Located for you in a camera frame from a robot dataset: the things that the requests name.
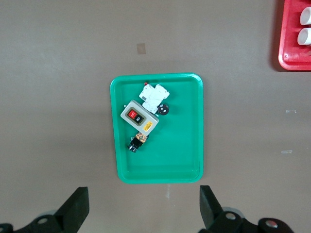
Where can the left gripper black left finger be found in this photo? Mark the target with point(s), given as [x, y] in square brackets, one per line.
[75, 208]

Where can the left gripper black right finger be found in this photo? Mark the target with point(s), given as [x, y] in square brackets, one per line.
[209, 208]

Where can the green plastic tray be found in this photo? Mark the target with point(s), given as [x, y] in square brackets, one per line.
[170, 150]

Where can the small clear tape piece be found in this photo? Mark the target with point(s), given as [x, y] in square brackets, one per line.
[286, 152]
[291, 111]

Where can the brown tape patch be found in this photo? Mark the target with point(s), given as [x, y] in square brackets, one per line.
[141, 48]

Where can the red plastic tray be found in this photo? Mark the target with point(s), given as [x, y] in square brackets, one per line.
[289, 48]

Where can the small black brass potentiometer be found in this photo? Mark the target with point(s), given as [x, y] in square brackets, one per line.
[137, 143]

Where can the black round buzzer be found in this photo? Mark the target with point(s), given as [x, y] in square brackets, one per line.
[162, 109]

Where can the white circuit breaker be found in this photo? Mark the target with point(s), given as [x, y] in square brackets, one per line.
[154, 97]

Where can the white capped metal pipe fitting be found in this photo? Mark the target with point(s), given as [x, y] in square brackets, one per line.
[305, 36]
[306, 15]

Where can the grey switch box red button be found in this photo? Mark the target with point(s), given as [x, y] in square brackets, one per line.
[138, 117]

